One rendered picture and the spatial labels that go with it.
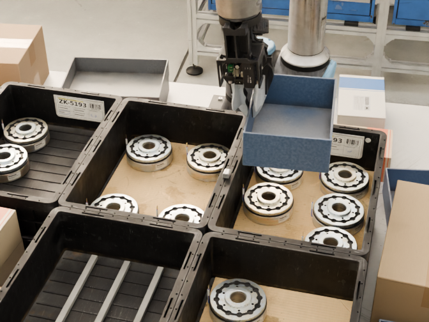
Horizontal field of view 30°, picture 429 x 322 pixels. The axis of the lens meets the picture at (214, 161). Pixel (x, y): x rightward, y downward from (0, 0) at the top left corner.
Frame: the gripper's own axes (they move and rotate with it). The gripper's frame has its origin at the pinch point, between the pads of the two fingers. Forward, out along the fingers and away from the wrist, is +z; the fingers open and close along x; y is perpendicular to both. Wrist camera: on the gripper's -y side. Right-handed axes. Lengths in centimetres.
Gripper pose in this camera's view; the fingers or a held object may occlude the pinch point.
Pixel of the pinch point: (251, 108)
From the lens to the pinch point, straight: 144.8
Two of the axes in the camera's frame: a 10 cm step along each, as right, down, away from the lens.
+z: 1.0, 8.1, 5.8
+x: 9.7, 0.5, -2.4
